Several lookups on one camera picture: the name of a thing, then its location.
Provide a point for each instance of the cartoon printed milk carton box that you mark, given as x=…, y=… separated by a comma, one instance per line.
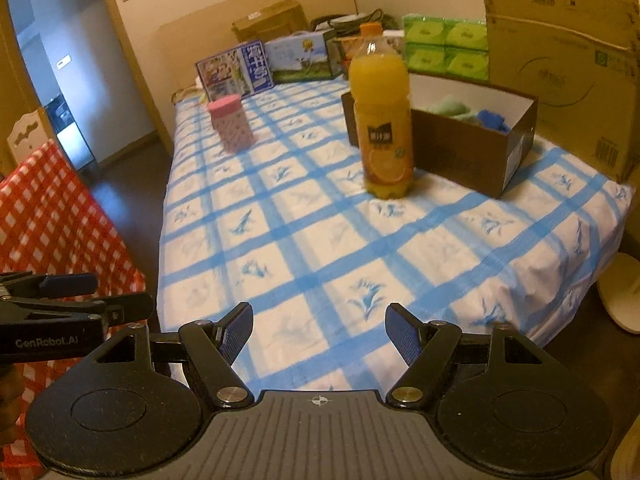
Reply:
x=232, y=70

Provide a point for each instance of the stack of green tissue packs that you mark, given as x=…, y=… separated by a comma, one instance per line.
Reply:
x=445, y=45

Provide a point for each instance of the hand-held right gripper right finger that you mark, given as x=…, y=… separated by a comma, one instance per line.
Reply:
x=402, y=332

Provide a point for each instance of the red white checked cloth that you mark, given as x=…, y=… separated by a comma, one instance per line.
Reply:
x=60, y=230

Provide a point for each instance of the plain brown cardboard box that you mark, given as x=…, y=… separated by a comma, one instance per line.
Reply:
x=270, y=20

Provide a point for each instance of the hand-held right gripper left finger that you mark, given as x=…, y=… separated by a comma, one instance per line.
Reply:
x=240, y=330

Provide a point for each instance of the orange juice bottle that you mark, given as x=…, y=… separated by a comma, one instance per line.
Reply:
x=382, y=110

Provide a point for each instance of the large tan cardboard carton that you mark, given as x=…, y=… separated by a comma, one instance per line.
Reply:
x=560, y=60

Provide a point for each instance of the small white product box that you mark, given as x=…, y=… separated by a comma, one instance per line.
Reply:
x=395, y=42

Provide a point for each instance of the light green cloth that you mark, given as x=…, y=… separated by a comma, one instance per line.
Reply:
x=450, y=106

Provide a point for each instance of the royal blue cloth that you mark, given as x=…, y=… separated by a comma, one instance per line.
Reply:
x=492, y=121

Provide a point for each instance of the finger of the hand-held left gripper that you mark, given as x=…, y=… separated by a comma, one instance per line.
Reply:
x=130, y=306
x=67, y=285

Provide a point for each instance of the wooden door frame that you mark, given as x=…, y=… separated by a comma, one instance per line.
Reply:
x=135, y=60

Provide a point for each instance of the red and black box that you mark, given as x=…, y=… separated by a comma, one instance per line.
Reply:
x=346, y=67

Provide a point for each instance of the blue green milk carton box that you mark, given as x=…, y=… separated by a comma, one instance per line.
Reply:
x=300, y=57

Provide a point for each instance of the orange small boxes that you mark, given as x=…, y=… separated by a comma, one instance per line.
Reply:
x=345, y=47

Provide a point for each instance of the blue checked bed blanket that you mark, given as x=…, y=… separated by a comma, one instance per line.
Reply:
x=310, y=240

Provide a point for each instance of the wooden headboard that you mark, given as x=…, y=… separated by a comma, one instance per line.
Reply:
x=200, y=40

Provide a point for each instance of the pink lidded canister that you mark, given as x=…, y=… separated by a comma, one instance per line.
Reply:
x=231, y=125

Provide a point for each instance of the white scalloped board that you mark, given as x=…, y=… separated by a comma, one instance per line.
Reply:
x=27, y=135

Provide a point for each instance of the brown cardboard box white inside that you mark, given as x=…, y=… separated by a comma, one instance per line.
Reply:
x=465, y=160

